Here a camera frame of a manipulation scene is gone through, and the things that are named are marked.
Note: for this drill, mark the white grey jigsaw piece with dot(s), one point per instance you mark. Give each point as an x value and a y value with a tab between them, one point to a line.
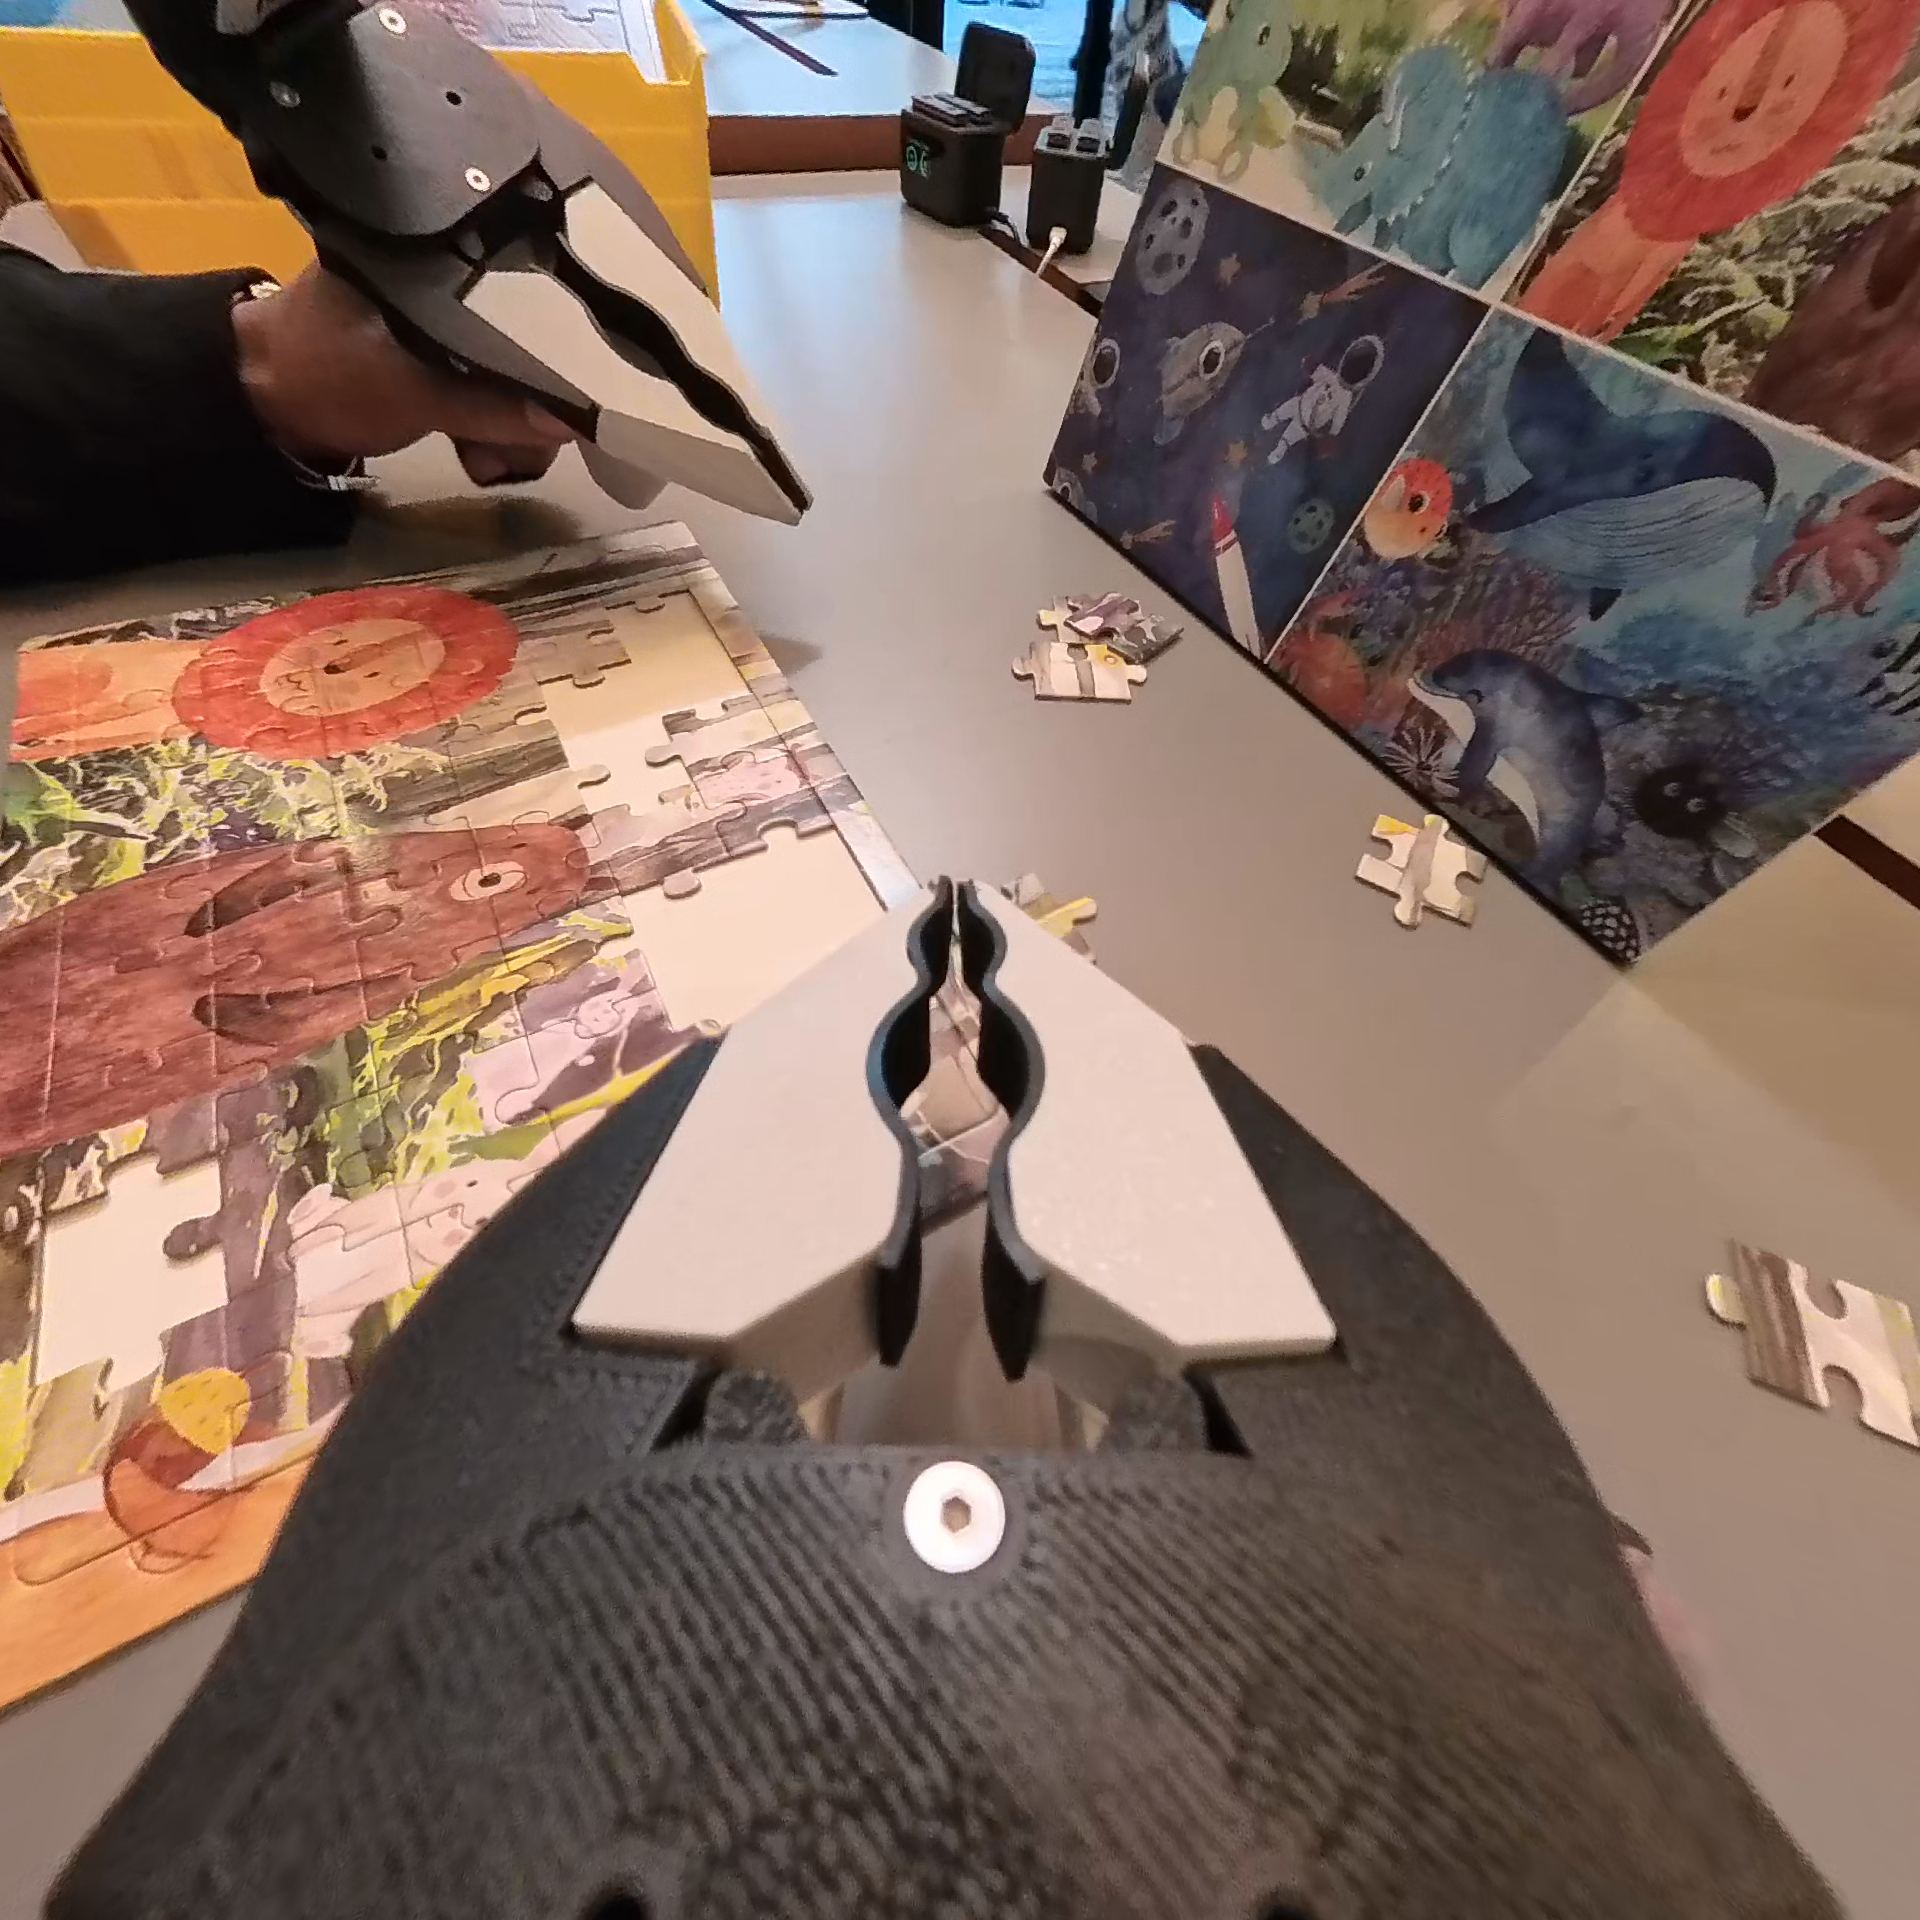
1817	1343
1418	869

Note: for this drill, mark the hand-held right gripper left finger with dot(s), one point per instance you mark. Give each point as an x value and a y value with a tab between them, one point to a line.
734	1201

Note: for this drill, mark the black stand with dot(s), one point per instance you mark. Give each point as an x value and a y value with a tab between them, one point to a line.
1119	61

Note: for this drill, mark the purple jigsaw piece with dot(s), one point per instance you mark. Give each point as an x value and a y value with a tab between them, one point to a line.
1119	619

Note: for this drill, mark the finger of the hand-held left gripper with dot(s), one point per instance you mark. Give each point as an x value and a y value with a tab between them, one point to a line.
629	412
676	316

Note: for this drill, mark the animal jigsaw puzzle board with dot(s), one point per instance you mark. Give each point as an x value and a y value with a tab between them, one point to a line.
375	931

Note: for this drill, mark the person's left hand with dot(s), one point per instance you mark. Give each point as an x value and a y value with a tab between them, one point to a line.
346	390

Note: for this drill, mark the black charging case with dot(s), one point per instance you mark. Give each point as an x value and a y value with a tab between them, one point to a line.
1069	182

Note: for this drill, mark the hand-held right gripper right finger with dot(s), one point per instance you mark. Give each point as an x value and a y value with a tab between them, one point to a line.
1172	1201

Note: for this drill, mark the stack of puzzle boards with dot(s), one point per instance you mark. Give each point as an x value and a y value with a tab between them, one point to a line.
570	15

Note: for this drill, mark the black charger with green display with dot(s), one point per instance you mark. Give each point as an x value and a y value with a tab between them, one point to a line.
945	165

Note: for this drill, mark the illustrated puzzle box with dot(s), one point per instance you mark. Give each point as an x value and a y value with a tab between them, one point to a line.
1500	451

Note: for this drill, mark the yellow plastic bin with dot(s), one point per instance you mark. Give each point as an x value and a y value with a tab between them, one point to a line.
90	119

